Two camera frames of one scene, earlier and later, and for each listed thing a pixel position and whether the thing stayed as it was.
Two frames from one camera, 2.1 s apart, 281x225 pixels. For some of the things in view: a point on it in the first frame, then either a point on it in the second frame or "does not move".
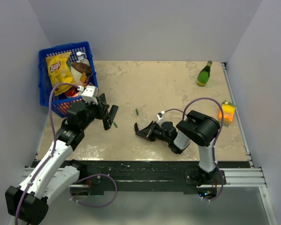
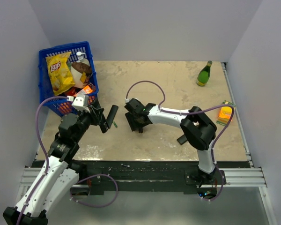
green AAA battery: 115,124 does not move
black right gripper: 147,132 -> 134,125
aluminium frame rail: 248,177 does not move
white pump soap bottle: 81,59 does not move
